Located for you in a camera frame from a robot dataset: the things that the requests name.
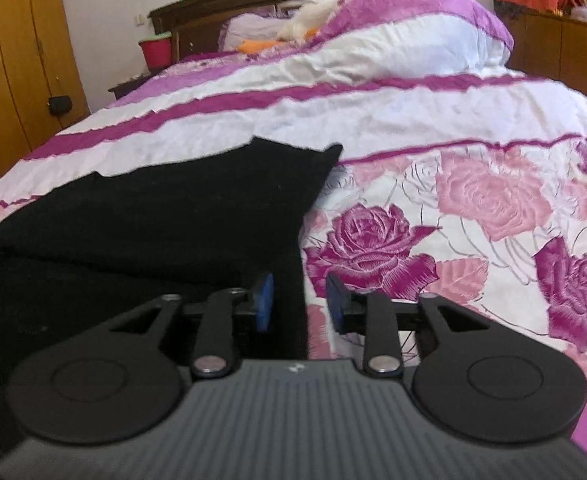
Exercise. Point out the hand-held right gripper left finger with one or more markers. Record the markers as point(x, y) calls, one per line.
point(264, 305)

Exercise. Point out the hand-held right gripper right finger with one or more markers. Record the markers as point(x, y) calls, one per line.
point(334, 305)

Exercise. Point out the black cloth garment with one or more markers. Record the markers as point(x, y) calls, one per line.
point(173, 220)

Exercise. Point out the floral purple white blanket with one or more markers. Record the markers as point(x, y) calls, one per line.
point(423, 125)

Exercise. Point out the dark wooden nightstand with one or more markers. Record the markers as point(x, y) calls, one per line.
point(128, 85)

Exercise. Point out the orange cloth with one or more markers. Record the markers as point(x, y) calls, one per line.
point(253, 46)

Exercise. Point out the red bucket with green rim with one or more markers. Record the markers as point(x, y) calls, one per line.
point(156, 52)

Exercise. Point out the lilac pillow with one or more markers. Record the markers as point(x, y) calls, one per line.
point(253, 27)

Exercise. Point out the small black bag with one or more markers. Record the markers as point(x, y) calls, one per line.
point(59, 105)

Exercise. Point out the white plush toy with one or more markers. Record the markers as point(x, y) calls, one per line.
point(313, 10)

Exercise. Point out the dark wooden headboard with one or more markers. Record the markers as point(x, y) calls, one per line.
point(198, 15)

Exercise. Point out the wooden side cabinet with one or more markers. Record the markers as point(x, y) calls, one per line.
point(563, 50)

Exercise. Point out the wooden wardrobe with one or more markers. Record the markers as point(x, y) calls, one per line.
point(13, 60)

